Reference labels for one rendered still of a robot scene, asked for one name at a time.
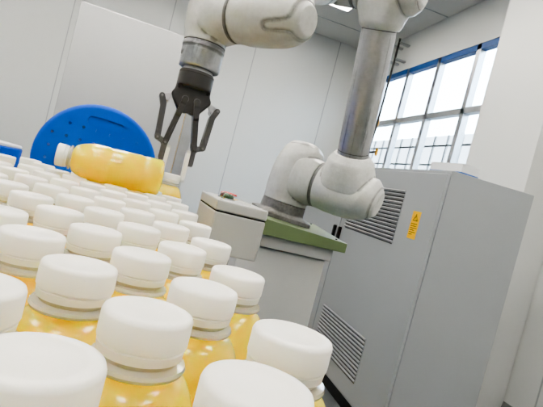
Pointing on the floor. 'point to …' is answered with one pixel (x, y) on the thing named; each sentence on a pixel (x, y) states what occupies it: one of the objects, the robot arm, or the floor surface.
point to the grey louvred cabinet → (418, 289)
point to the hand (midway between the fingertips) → (174, 164)
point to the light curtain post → (182, 145)
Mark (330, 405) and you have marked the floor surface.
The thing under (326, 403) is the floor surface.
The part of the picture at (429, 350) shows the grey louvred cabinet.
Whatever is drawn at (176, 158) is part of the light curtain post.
